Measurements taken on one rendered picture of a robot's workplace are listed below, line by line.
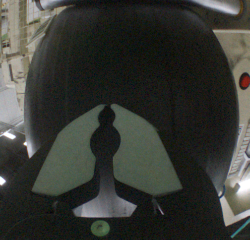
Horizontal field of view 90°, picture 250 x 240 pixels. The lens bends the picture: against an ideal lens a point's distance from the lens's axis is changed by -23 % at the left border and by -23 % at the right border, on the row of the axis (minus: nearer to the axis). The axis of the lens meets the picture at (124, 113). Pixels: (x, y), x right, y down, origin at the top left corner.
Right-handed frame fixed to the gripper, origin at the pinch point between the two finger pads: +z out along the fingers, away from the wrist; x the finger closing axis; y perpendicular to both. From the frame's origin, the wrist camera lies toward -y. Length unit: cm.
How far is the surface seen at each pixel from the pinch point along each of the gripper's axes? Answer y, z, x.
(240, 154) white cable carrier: 30, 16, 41
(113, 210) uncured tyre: 11.6, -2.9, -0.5
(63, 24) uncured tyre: -6.7, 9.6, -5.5
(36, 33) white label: -6.2, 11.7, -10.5
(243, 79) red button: 4.1, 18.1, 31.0
